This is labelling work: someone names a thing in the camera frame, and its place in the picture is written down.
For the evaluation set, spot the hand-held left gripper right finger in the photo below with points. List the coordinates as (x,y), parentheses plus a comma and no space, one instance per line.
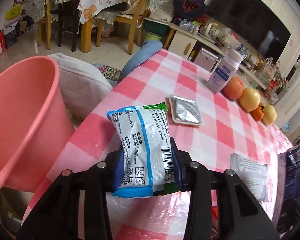
(177,170)

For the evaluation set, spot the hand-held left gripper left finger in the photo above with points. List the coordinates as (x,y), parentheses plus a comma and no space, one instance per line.
(118,172)

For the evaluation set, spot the blue green white packet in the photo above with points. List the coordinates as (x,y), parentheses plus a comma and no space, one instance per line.
(142,140)

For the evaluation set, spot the silver foil carton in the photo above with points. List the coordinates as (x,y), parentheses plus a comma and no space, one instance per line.
(187,110)

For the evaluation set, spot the white printed packet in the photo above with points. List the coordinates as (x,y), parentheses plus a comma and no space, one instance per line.
(250,177)

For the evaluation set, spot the pink plastic bucket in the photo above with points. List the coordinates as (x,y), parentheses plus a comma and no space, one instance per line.
(22,120)

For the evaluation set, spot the dark blue printed packet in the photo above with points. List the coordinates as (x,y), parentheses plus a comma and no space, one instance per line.
(293,180)

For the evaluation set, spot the pink checked tablecloth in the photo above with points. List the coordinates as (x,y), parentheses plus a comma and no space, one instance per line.
(165,80)

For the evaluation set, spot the white cushion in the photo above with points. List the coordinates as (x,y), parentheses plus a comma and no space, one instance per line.
(82,87)

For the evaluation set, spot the orange tangerine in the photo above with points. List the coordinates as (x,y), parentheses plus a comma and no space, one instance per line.
(258,113)

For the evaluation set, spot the red apple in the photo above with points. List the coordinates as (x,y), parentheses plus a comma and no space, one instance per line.
(233,88)

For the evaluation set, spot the owl print cushion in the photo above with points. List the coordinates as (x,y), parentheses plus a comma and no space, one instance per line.
(108,73)

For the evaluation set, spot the yellow pear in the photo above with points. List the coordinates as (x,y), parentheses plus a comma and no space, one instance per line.
(270,115)
(250,100)

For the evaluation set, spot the white milk bottle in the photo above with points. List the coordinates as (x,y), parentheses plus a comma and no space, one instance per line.
(222,72)

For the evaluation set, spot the silver metal case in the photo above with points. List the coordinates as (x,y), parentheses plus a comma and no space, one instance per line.
(206,58)

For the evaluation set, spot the blue cushion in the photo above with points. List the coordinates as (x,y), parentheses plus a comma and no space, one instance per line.
(142,55)

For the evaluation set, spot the cream television cabinet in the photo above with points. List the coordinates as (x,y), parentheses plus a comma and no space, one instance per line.
(180,40)

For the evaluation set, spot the clear plastic food bag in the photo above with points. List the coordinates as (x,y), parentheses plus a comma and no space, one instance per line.
(224,37)

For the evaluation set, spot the green bin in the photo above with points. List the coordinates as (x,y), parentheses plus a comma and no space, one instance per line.
(156,28)

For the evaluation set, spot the wooden chair with lace cover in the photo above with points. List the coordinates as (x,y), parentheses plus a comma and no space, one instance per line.
(135,30)

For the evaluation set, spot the glass electric kettle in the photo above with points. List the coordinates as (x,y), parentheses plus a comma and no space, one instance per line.
(211,30)

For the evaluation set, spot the pack of small bottles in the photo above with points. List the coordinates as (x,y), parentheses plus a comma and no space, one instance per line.
(188,25)

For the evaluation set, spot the white paper bag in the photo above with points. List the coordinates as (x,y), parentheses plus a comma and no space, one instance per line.
(162,8)

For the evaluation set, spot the dark blue wrapped bouquet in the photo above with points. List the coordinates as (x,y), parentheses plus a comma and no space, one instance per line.
(190,5)

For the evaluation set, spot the black television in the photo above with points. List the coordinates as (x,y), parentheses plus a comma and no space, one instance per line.
(247,17)

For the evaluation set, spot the dark chair with lace cover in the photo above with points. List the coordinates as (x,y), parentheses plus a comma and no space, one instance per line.
(66,10)

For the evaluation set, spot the dining table with orange-print cloth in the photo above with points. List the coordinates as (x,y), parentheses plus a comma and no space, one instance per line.
(97,2)

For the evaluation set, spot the light wooden chair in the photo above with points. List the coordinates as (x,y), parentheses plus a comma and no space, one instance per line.
(41,5)

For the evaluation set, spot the yellow bag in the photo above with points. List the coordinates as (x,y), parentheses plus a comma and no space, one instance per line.
(13,11)

